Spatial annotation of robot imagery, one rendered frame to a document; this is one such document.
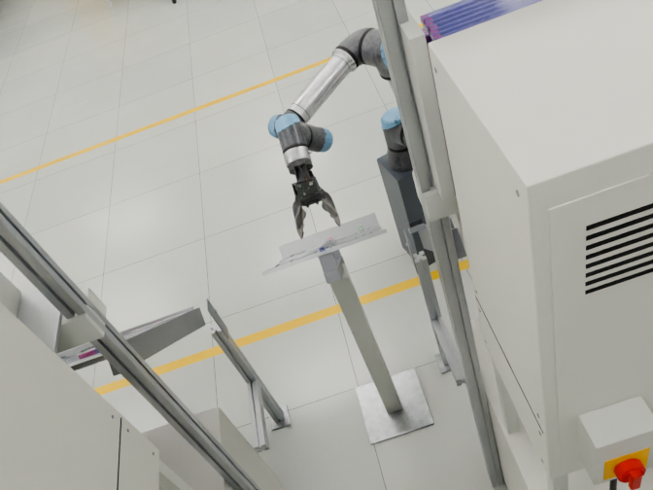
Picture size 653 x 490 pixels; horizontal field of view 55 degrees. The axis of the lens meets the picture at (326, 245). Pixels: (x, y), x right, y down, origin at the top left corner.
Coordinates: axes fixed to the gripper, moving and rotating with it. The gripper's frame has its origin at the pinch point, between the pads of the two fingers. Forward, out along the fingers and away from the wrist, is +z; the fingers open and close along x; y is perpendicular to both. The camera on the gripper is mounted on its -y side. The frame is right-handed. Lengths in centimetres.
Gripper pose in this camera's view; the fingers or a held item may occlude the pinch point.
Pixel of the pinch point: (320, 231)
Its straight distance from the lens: 178.0
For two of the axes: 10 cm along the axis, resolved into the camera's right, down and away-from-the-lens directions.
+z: 2.9, 9.3, -2.2
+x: 9.5, -3.0, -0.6
